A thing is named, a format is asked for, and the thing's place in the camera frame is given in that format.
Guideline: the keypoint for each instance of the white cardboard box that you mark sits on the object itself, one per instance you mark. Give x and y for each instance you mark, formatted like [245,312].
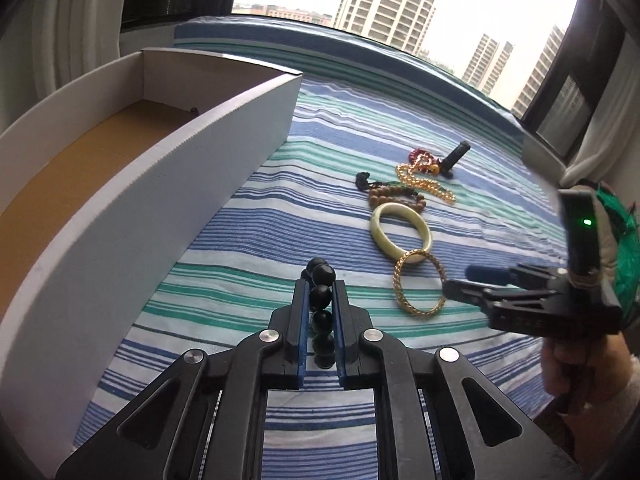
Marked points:
[150,200]

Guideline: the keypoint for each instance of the pale jade bangle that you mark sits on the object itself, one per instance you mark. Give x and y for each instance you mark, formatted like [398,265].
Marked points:
[376,230]

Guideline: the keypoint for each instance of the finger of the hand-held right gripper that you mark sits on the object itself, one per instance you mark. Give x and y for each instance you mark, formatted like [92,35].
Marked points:
[465,291]
[487,273]

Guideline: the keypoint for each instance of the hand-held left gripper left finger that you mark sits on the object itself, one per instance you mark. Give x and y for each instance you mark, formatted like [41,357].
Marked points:
[301,340]

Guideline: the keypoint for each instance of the dark window frame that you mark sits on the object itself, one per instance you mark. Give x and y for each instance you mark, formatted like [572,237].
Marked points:
[575,60]

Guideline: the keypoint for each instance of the black wristwatch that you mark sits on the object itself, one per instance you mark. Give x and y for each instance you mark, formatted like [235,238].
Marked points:
[457,157]

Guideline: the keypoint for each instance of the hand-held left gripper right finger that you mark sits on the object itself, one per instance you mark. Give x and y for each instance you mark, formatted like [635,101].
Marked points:
[340,340]

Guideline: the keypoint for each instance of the tall apartment building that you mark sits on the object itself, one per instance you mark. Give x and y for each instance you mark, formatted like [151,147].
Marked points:
[387,0]

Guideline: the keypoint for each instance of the person's right hand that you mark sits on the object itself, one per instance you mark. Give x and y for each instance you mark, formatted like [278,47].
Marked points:
[590,360]

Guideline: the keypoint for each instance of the green and beige bag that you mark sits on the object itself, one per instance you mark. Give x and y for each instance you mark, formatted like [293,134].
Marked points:
[627,260]

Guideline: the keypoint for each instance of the blue green striped bed sheet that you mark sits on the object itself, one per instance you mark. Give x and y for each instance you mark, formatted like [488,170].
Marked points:
[300,200]

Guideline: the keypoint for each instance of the white curtain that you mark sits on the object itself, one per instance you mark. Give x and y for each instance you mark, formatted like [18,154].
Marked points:
[605,145]
[70,25]

